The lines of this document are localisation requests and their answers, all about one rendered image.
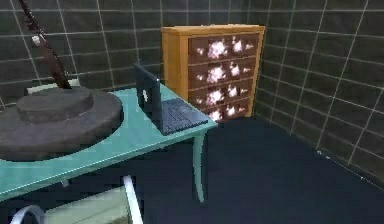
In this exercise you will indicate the dark open laptop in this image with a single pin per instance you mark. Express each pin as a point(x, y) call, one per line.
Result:
point(176, 115)

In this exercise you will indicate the wooden chest of drawers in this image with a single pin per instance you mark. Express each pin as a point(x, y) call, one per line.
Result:
point(176, 56)

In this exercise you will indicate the teal table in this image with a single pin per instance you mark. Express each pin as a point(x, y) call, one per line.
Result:
point(133, 136)

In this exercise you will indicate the white chair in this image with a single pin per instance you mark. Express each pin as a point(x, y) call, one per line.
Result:
point(96, 208)

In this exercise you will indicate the grey round lamp base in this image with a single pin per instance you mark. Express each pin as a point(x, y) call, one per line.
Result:
point(56, 120)

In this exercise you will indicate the dark brown lamp pole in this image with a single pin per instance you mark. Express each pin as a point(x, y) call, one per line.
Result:
point(50, 56)

